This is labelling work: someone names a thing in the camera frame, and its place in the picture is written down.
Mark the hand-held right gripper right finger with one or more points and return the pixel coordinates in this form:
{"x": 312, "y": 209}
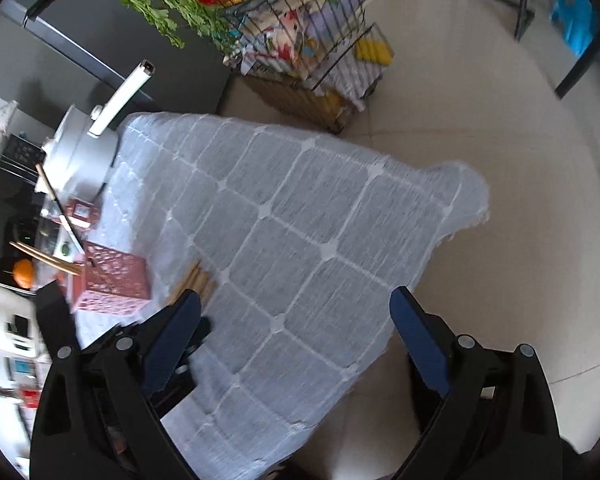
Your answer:
{"x": 422, "y": 345}

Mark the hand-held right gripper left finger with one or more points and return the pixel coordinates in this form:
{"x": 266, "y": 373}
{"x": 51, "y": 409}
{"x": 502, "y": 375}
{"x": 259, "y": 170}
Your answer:
{"x": 167, "y": 345}

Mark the black dining chair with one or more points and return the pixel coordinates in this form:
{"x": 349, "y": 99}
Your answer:
{"x": 522, "y": 15}

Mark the orange fruit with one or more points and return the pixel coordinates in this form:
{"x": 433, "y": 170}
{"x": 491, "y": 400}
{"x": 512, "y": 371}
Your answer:
{"x": 23, "y": 273}

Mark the white electric cooking pot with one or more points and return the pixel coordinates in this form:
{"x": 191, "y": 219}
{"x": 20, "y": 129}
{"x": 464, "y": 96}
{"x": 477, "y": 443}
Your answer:
{"x": 80, "y": 155}

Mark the dark grey fridge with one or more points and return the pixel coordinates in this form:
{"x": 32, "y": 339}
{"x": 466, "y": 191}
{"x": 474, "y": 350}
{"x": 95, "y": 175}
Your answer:
{"x": 40, "y": 65}

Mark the white countertop appliance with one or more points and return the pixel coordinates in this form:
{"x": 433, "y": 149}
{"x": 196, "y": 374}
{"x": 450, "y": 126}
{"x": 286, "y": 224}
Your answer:
{"x": 0, "y": 310}

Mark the yellow packet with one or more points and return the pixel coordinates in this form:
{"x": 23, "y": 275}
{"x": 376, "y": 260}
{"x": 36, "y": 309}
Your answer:
{"x": 375, "y": 52}

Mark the grey checked tablecloth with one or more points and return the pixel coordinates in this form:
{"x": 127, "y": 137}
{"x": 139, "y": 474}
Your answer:
{"x": 305, "y": 235}

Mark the black microwave oven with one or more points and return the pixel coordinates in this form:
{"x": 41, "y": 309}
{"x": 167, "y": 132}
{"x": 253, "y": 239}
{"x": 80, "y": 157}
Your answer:
{"x": 5, "y": 195}

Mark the green and white mini appliance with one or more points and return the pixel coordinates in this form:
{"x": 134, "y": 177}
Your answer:
{"x": 64, "y": 248}

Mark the pink perforated utensil holder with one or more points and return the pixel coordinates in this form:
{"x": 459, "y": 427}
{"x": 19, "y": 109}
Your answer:
{"x": 115, "y": 275}

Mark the bundle of wooden chopsticks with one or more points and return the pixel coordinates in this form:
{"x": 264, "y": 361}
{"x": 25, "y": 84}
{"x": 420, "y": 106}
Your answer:
{"x": 47, "y": 260}

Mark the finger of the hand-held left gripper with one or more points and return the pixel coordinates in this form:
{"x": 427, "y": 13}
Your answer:
{"x": 55, "y": 315}

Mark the single brown chopstick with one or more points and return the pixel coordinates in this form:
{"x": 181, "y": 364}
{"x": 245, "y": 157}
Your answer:
{"x": 206, "y": 287}
{"x": 182, "y": 285}
{"x": 195, "y": 282}

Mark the stack of colourful packets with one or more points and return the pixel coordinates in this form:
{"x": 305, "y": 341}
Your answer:
{"x": 300, "y": 25}

